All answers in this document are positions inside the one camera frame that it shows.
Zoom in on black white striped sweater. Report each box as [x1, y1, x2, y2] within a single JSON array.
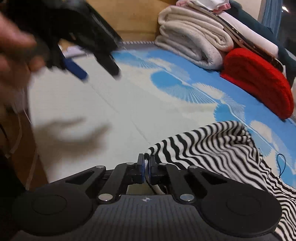
[[144, 120, 295, 240]]

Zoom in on folded white clothes stack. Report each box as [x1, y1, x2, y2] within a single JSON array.
[[176, 1, 283, 72]]

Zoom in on person's left hand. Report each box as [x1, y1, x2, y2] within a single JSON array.
[[1, 15, 45, 105]]

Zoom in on blue white patterned bedsheet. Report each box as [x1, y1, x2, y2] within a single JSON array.
[[29, 45, 295, 186]]

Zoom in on wooden headboard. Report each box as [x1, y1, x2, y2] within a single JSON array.
[[88, 0, 176, 41]]

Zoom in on folded beige blanket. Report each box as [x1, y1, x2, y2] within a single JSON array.
[[154, 6, 234, 70]]

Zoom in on red knitted garment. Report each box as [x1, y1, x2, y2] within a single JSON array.
[[220, 48, 294, 120]]

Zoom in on dark teal folded garment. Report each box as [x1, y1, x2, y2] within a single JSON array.
[[226, 1, 295, 87]]

